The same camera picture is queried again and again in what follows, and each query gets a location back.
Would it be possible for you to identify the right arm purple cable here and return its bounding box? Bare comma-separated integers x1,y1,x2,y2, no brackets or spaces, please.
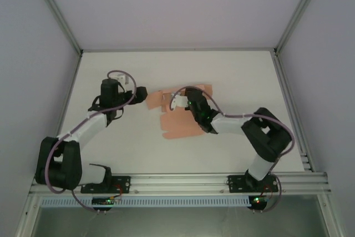
169,85,294,214

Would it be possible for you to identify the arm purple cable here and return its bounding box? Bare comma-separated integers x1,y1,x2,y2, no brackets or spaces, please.
44,69,137,214
169,85,294,214

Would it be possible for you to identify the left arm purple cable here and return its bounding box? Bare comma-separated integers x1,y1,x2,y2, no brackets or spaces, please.
44,69,137,214

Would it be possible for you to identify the aluminium mounting rail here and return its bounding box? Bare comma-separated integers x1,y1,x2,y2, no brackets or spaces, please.
29,172,332,195

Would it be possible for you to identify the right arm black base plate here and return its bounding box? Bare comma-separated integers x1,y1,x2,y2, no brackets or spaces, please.
227,174,280,193

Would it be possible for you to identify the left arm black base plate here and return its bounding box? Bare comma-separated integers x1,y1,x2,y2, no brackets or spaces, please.
80,175,131,194

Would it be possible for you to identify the aluminium side rail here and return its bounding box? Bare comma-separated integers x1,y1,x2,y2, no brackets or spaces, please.
271,51,316,173

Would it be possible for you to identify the slotted cable duct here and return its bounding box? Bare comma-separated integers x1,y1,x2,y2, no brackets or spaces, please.
40,195,250,208

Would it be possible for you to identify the aluminium frame post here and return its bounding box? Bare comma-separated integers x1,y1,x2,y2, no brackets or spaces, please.
273,0,328,54
27,0,84,54

